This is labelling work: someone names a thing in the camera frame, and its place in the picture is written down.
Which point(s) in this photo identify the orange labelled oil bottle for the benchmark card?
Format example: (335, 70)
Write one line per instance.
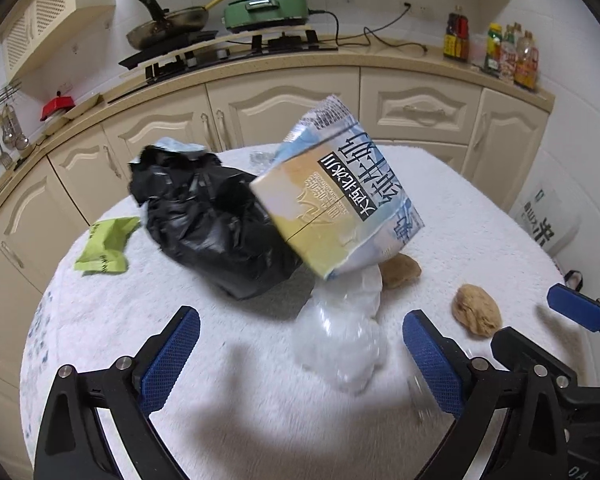
(526, 62)

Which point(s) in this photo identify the blue and beige carton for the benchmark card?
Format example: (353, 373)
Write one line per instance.
(330, 200)

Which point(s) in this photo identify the white rice bag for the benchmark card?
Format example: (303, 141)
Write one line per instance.
(545, 220)

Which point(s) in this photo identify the green electric cooking pot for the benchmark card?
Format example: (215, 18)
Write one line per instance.
(265, 7)

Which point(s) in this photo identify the round white towel-covered table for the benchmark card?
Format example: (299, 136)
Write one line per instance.
(230, 385)

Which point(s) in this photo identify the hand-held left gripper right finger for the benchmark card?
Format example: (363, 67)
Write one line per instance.
(432, 360)

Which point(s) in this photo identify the black gas stove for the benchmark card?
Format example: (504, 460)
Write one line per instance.
(260, 50)

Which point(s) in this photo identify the crumpled black plastic bag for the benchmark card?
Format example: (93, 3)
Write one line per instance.
(215, 225)

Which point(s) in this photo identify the green capped seasoning bottle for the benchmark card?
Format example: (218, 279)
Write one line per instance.
(493, 50)

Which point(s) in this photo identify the dark sauce bottle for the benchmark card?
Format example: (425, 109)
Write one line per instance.
(456, 35)

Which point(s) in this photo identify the clear plastic wrap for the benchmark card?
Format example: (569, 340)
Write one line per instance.
(340, 330)

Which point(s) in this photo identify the cream lower kitchen cabinets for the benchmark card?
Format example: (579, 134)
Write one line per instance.
(280, 105)

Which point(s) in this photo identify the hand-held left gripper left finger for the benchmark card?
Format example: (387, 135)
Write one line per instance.
(172, 355)

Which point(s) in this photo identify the wide shallow bowl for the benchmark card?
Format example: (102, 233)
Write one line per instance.
(82, 107)

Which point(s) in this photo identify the brown bread bun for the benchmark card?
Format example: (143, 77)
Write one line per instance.
(477, 310)
(401, 271)

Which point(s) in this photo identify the narrow cream lattice door cabinet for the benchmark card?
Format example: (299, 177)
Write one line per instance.
(55, 10)

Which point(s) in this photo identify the metal slotted spoon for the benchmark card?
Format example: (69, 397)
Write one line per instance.
(20, 135)

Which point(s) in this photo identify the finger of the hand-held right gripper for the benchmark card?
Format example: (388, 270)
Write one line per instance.
(520, 352)
(577, 306)

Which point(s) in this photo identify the metal wall utensil rack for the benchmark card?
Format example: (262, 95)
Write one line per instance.
(0, 97)

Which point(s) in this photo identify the black induction cooker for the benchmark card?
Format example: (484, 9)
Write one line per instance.
(180, 47)

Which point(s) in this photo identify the light green snack wrapper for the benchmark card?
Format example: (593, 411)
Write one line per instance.
(107, 245)

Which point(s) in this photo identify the metal spatula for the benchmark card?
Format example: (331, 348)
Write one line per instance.
(5, 152)

